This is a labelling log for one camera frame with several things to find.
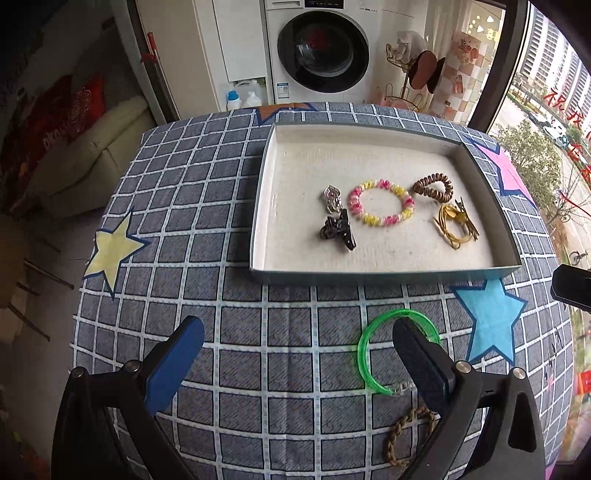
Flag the grey-blue shallow tray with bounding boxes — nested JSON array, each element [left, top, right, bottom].
[[249, 121, 522, 287]]

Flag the black window frame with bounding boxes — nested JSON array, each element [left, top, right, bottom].
[[466, 0, 530, 136]]

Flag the beige sofa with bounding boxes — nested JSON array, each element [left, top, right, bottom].
[[39, 95, 156, 219]]

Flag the red window lettering sticker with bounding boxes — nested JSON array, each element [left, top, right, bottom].
[[542, 88, 591, 185]]

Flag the red cushion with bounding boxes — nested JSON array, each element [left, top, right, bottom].
[[9, 74, 108, 205]]

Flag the gold wire shoe rack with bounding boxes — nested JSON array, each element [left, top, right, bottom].
[[384, 30, 447, 112]]

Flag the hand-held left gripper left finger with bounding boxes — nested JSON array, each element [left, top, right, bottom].
[[51, 315, 206, 480]]

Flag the pink checkered storage box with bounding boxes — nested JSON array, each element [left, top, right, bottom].
[[427, 30, 493, 123]]

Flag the brown coil hair tie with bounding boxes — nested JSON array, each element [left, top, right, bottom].
[[412, 172, 454, 203]]

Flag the grey checked star tablecloth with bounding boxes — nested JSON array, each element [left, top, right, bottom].
[[69, 102, 578, 480]]

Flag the black claw hair clip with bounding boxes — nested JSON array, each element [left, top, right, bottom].
[[320, 209, 357, 251]]

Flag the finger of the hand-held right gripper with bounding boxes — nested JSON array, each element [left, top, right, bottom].
[[551, 264, 591, 311]]

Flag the brown slippers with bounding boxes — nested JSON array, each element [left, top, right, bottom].
[[410, 50, 447, 91]]

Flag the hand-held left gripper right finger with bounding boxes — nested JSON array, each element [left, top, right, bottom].
[[392, 316, 549, 480]]

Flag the translucent detergent jug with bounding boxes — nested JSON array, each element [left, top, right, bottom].
[[233, 78, 264, 108]]

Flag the pink yellow coil hair tie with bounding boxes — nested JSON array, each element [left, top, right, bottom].
[[348, 179, 415, 227]]

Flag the green translucent bangle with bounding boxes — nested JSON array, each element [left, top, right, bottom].
[[358, 309, 441, 398]]

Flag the gold hair clip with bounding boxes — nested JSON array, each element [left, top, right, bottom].
[[455, 198, 481, 241]]

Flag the white washing machine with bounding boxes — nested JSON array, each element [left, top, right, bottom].
[[264, 0, 384, 105]]

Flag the brown braided rope bracelet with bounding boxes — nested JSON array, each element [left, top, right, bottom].
[[385, 405, 439, 468]]

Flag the white tall cabinet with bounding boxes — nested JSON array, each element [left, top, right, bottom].
[[194, 0, 273, 110]]

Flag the pink slippers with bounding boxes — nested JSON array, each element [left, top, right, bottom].
[[369, 90, 414, 110]]

